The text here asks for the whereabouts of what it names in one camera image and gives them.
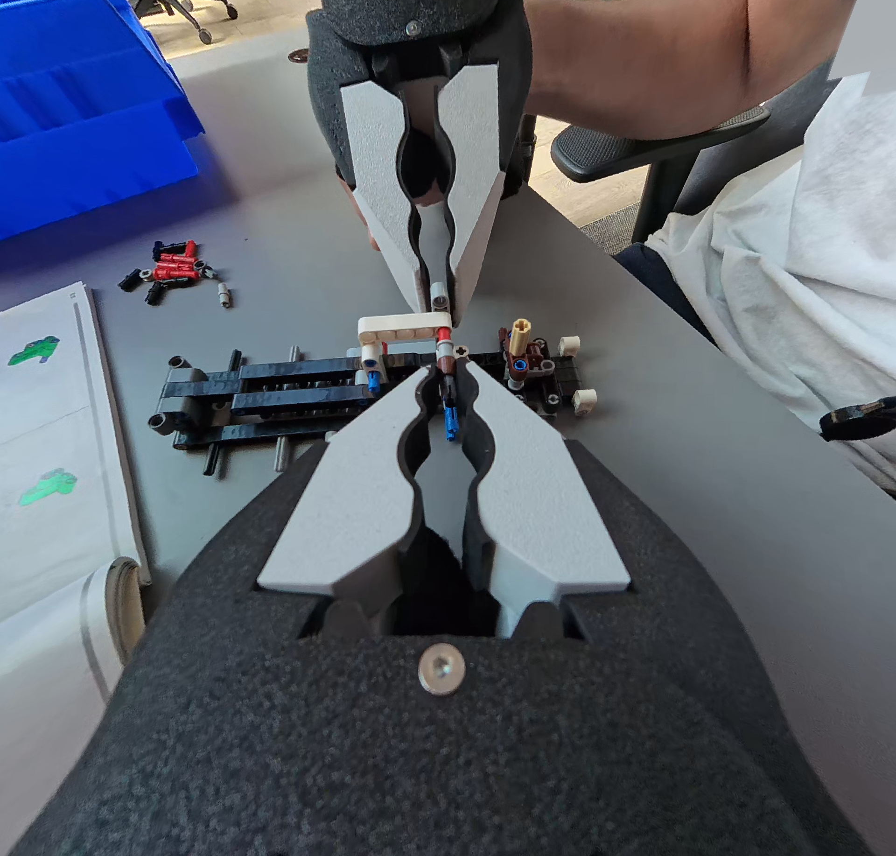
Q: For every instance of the person's right forearm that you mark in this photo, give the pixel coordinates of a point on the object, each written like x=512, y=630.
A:
x=665, y=51

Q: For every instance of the red brown lego axle assembly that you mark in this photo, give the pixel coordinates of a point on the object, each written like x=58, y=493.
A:
x=451, y=422

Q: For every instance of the person's right hand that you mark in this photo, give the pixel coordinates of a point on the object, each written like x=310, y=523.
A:
x=364, y=229

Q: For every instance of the round table grommet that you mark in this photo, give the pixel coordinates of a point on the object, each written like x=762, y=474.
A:
x=299, y=55

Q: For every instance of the black mesh office chair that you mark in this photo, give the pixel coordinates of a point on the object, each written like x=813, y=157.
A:
x=630, y=149

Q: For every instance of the lego instruction booklet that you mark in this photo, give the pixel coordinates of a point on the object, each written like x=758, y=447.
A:
x=42, y=415

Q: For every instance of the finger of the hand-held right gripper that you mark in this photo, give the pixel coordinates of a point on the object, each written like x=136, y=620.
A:
x=374, y=149
x=479, y=156

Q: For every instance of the pile of red black pins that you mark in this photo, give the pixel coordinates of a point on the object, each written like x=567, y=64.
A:
x=175, y=268

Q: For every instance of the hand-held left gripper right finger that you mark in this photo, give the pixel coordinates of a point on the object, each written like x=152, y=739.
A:
x=553, y=513

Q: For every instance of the black lego truck chassis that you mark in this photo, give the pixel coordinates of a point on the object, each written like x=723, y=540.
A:
x=294, y=387

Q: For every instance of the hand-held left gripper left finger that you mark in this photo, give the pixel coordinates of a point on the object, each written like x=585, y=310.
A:
x=336, y=513

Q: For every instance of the blue plastic bin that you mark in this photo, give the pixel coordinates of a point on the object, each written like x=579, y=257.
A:
x=84, y=121

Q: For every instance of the grey lego pin connector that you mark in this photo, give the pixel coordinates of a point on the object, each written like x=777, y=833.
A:
x=225, y=295

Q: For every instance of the black badge reel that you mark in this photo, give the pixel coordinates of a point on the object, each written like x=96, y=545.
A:
x=857, y=418

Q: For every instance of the dark blue trousers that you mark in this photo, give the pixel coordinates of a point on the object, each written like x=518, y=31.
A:
x=665, y=289

